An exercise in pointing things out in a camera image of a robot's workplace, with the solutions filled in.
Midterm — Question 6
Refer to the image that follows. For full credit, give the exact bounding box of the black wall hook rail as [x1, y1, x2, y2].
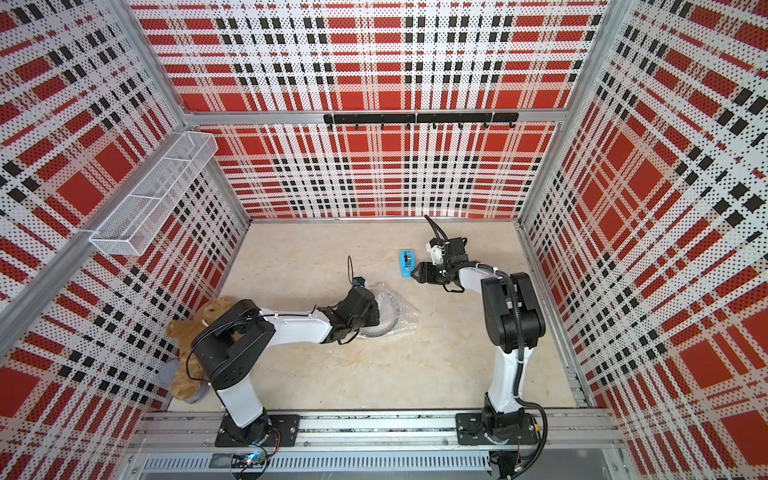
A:
[323, 112, 520, 128]

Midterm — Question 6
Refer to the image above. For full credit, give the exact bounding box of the clear bubble wrap sheet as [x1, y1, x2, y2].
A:
[360, 283, 420, 339]

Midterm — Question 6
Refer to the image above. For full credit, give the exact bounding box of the green circuit board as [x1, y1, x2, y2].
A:
[209, 453, 269, 471]

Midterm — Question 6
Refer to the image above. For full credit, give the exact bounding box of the blue tape dispenser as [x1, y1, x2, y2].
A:
[400, 250, 417, 278]

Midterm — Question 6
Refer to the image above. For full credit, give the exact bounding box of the brown teddy bear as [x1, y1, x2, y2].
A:
[167, 296, 236, 382]

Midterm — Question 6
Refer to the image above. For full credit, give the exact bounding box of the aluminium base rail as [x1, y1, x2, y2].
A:
[118, 409, 634, 479]

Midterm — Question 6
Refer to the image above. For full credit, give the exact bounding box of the grey blue slipper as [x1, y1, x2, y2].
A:
[157, 359, 209, 404]

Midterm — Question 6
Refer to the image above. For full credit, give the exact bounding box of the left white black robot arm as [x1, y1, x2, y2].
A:
[190, 285, 380, 447]

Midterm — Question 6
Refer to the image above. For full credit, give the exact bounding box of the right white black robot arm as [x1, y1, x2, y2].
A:
[411, 237, 546, 445]

